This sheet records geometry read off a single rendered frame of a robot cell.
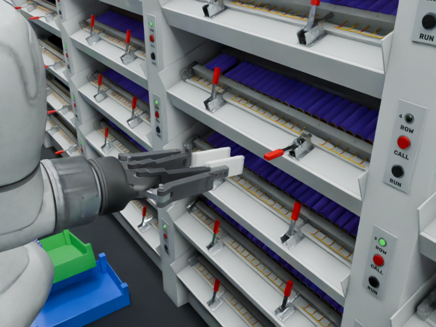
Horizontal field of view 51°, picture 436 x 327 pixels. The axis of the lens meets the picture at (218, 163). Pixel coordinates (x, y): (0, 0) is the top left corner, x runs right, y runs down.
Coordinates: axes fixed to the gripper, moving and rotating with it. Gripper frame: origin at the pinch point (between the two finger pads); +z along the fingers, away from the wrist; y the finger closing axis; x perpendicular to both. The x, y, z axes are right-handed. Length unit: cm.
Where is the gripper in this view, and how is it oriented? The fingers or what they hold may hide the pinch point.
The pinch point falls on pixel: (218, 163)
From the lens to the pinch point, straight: 70.7
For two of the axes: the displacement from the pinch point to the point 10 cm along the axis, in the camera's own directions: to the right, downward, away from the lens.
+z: 8.1, -1.6, 5.6
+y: 5.7, 3.9, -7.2
